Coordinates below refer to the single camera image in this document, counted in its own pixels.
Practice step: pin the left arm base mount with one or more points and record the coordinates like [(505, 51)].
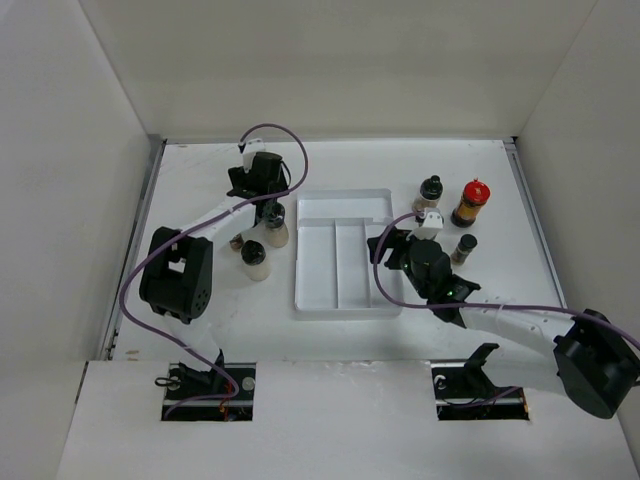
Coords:
[(205, 396)]

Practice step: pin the small black-lid spice jar outer-right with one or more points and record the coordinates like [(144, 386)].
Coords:
[(467, 243)]

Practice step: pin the small black-lid spice jar left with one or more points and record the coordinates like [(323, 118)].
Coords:
[(237, 243)]

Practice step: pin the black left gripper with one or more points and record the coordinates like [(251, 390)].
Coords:
[(239, 177)]

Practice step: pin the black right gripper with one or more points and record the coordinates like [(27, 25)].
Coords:
[(395, 239)]

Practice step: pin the black-top white powder grinder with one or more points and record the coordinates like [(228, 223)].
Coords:
[(255, 261)]

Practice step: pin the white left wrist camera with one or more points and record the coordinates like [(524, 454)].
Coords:
[(248, 150)]

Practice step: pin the black-top brown chunk grinder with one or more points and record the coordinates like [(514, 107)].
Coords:
[(429, 194)]

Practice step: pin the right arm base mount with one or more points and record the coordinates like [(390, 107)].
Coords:
[(463, 392)]

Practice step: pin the red-lid sauce jar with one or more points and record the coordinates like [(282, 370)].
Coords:
[(474, 197)]

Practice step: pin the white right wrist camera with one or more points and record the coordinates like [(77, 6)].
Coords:
[(430, 223)]

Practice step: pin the white plastic organizer tray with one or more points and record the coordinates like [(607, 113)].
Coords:
[(334, 278)]

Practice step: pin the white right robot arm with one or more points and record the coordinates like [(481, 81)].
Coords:
[(594, 363)]

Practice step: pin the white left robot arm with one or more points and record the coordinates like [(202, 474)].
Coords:
[(177, 274)]

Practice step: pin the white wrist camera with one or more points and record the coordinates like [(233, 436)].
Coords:
[(248, 150), (430, 223)]

